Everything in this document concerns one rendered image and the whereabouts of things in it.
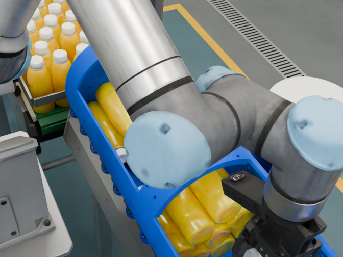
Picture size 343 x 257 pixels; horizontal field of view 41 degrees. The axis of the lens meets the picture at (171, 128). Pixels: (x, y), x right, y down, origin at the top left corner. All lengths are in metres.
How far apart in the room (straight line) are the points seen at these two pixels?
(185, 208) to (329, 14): 3.13
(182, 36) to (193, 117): 2.89
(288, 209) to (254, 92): 0.15
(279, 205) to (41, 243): 0.46
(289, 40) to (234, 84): 2.96
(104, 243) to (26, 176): 1.08
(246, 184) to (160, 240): 0.27
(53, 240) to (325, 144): 0.55
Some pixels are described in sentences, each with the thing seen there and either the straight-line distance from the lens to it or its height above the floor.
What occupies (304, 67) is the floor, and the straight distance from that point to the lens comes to 3.26.
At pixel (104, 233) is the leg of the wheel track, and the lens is 1.74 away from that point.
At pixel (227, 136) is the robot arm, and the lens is 0.47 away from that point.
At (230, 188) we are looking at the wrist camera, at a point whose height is 1.35.
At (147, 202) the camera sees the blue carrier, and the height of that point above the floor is 1.15.
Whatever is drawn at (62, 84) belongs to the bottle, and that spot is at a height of 0.99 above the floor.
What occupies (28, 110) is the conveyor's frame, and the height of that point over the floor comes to 0.90.
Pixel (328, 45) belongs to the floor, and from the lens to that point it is 3.54.
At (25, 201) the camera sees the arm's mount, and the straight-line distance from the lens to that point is 0.80.
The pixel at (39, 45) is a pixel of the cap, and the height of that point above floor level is 1.08.
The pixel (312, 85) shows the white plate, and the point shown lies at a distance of 1.43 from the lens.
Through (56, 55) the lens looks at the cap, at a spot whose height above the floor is 1.08.
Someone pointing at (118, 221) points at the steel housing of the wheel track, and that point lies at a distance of 1.21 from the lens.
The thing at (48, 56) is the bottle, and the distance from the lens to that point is 1.40.
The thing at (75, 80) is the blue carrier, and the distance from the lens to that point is 1.15.
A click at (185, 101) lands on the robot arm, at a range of 0.43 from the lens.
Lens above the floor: 1.90
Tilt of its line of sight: 46 degrees down
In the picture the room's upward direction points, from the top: 6 degrees clockwise
